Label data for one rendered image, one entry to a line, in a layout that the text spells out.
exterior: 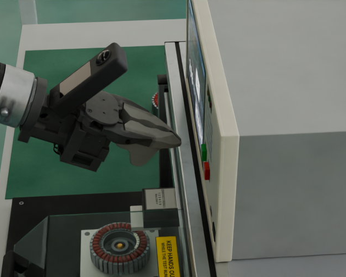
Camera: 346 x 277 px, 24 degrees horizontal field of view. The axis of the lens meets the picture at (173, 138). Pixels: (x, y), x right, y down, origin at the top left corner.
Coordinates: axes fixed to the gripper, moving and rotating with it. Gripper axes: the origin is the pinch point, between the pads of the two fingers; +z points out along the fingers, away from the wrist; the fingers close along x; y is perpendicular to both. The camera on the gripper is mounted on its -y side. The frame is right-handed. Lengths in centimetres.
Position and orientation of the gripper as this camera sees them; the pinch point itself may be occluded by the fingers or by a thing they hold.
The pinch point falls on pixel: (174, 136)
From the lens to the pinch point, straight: 108.9
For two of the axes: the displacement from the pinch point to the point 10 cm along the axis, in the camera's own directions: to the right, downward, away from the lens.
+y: -4.2, 7.4, 5.2
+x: 0.8, 6.0, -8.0
